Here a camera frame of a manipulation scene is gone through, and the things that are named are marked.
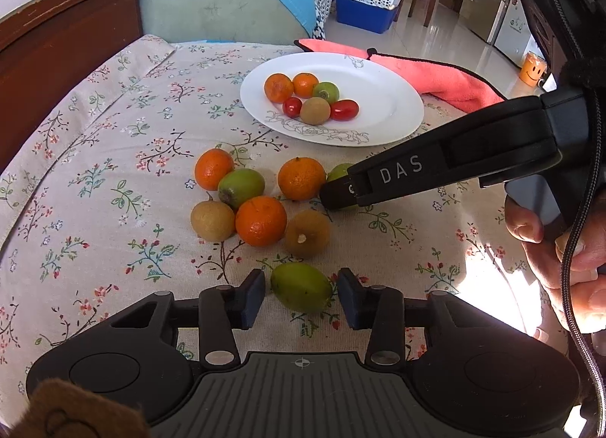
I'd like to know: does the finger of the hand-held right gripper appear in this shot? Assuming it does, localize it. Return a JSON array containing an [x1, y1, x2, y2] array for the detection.
[[319, 174, 363, 212]]

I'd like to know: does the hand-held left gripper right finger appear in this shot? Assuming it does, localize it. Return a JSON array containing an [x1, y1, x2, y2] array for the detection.
[[337, 268, 517, 369]]

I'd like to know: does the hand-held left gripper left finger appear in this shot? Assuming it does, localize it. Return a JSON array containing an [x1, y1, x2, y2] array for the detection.
[[106, 269, 267, 369]]

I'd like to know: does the green jujube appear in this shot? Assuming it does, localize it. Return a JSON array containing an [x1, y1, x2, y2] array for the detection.
[[312, 81, 340, 102], [218, 168, 266, 210], [326, 162, 359, 211], [270, 262, 333, 314]]

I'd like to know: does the small mandarin orange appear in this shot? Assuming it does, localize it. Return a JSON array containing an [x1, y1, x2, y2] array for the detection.
[[292, 72, 320, 99], [264, 73, 295, 104], [277, 157, 327, 202], [194, 149, 235, 191], [235, 196, 289, 248]]

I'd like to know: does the brown longan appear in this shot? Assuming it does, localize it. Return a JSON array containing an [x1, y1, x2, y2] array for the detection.
[[191, 200, 236, 242], [300, 97, 331, 126], [284, 210, 331, 259]]

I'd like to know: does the white plate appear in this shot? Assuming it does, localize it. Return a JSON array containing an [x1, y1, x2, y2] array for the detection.
[[239, 52, 425, 147]]

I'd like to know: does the person's right hand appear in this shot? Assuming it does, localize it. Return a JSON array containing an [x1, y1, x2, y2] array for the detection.
[[504, 194, 606, 335]]

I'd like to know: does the yellow smiley cup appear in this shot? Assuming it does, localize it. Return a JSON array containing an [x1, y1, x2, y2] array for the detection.
[[519, 52, 547, 86]]

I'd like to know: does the pink towel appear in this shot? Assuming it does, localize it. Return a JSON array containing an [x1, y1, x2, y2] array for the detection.
[[294, 38, 506, 115]]

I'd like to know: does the small white refrigerator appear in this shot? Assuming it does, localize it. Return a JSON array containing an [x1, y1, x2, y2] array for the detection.
[[493, 0, 545, 62]]

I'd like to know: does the floral tablecloth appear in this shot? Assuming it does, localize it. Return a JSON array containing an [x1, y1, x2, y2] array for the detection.
[[0, 34, 576, 420]]

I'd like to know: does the blue plastic bin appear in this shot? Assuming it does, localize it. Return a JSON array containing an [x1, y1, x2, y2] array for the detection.
[[335, 0, 399, 34]]

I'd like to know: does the brown fuzzy cover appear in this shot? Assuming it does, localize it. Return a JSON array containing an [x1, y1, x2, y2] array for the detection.
[[7, 379, 150, 438]]

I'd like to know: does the black braided cable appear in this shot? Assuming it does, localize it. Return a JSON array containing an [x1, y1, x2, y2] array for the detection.
[[542, 0, 606, 438]]

